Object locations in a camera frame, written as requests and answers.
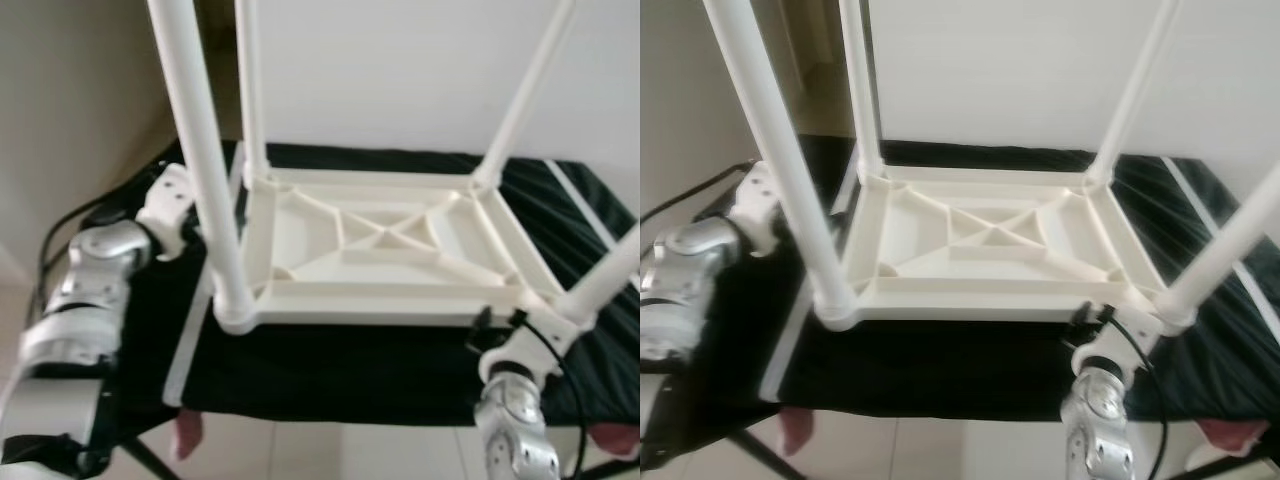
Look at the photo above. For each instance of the white plastic table top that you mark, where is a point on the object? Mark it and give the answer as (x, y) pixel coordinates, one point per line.
(900, 240)
(300, 240)

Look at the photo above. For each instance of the pink cloth piece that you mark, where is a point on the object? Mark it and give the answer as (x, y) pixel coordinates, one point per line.
(188, 435)
(615, 440)
(1232, 438)
(795, 430)

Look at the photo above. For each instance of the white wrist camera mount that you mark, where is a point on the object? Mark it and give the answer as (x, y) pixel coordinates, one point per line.
(1120, 340)
(755, 200)
(168, 205)
(535, 345)

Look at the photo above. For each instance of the white fabric strip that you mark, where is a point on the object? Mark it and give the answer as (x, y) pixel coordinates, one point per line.
(1215, 225)
(785, 355)
(580, 200)
(185, 360)

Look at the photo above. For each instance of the black tablecloth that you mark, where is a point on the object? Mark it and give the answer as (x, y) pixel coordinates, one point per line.
(400, 370)
(1000, 370)

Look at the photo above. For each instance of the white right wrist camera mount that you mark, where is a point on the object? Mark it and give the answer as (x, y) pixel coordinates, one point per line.
(1120, 340)
(535, 345)

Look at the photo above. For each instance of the white plastic table leg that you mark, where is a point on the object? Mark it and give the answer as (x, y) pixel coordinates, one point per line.
(250, 90)
(195, 130)
(775, 130)
(1230, 250)
(860, 90)
(1135, 100)
(610, 275)
(525, 100)

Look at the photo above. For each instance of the black metal stand leg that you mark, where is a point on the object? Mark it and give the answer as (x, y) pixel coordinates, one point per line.
(1235, 466)
(150, 458)
(610, 470)
(760, 455)

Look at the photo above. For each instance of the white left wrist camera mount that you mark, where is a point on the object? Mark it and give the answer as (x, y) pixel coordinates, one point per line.
(755, 200)
(168, 205)

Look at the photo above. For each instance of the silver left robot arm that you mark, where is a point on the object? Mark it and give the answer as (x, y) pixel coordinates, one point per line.
(85, 290)
(680, 280)

